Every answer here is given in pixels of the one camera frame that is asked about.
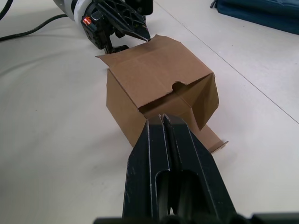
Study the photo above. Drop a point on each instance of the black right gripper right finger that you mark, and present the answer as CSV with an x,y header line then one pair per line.
x,y
198,177

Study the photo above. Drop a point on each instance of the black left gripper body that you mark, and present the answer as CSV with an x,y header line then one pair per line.
x,y
95,28

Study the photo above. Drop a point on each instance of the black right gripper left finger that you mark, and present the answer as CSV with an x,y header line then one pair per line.
x,y
142,177

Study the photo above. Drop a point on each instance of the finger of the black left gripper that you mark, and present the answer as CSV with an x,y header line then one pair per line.
x,y
116,49
123,17

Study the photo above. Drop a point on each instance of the small brown cardboard box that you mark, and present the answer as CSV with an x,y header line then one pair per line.
x,y
149,70

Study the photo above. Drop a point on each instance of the dark blue fabric case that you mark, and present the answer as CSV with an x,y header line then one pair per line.
x,y
259,14

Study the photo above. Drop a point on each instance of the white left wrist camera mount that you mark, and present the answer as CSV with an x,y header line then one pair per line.
x,y
79,9

